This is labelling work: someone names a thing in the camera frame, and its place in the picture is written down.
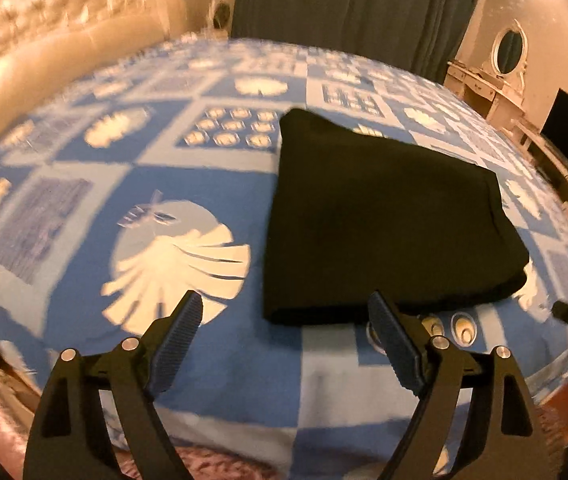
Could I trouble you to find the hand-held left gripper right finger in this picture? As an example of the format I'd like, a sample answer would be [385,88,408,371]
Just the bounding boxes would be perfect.
[368,291,550,480]

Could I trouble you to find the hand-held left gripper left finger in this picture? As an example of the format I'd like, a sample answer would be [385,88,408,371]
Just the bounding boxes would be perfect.
[23,290,203,480]

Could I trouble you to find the black pants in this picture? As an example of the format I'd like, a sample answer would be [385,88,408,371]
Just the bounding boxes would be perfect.
[262,107,531,327]

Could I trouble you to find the blue patterned bed sheet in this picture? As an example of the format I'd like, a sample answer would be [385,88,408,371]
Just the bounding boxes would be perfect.
[0,35,568,461]

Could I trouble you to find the white vanity dresser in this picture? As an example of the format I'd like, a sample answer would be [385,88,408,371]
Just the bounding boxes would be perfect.
[445,57,527,126]

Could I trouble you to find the white oval mirror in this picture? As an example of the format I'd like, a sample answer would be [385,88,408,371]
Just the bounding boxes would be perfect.
[491,20,529,78]

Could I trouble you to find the beige tufted headboard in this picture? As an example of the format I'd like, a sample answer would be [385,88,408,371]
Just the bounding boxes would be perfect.
[0,0,187,161]

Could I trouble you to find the dark green curtain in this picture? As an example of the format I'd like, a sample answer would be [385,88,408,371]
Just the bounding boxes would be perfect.
[231,0,485,83]

